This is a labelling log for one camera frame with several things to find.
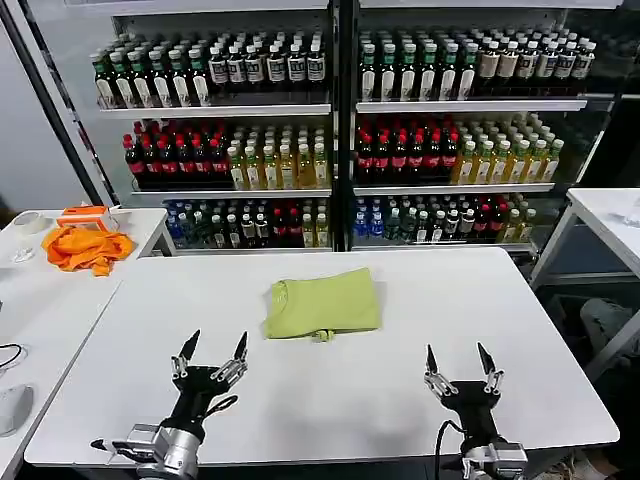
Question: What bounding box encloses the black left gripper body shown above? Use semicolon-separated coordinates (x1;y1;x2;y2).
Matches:
167;365;237;433

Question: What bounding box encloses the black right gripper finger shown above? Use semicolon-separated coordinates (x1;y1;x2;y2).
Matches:
476;341;505;396
423;343;460;400

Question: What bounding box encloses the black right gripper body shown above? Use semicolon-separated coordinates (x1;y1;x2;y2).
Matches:
442;379;502;446

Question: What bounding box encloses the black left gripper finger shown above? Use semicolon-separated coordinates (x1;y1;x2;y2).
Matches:
209;330;250;389
170;328;202;380

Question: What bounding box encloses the yellow-green shirt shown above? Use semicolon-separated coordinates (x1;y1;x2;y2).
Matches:
262;267;384;344

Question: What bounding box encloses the person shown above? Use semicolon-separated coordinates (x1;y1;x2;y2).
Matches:
579;298;640;362

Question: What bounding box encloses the orange crumpled cloth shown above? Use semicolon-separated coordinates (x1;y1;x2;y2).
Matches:
41;225;137;278

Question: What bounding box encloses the white side table with clutter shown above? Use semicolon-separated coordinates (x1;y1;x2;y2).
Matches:
0;207;176;480

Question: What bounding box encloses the orange and white box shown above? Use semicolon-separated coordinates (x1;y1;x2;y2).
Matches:
55;204;132;234

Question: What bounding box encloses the grey rounded device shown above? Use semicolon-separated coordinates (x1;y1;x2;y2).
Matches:
0;383;35;437

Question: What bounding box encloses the white marble-look side table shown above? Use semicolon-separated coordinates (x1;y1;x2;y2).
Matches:
528;187;640;382

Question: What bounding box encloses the clear tape roll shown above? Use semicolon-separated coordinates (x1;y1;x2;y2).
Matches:
11;210;52;234

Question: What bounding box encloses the shelf rack with drink bottles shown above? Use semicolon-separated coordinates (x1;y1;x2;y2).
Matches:
89;9;337;252
344;4;601;252

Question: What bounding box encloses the black metal pole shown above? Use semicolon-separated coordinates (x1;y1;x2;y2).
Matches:
0;0;119;207

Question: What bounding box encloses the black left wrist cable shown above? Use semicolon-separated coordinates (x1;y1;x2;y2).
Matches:
202;394;240;418

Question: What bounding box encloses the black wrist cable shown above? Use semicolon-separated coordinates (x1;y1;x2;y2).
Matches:
433;419;467;480
202;394;240;418

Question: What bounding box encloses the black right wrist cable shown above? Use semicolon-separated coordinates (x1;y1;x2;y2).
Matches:
433;419;467;480

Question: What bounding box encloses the thin black cable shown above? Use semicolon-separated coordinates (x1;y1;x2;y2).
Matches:
0;342;29;374

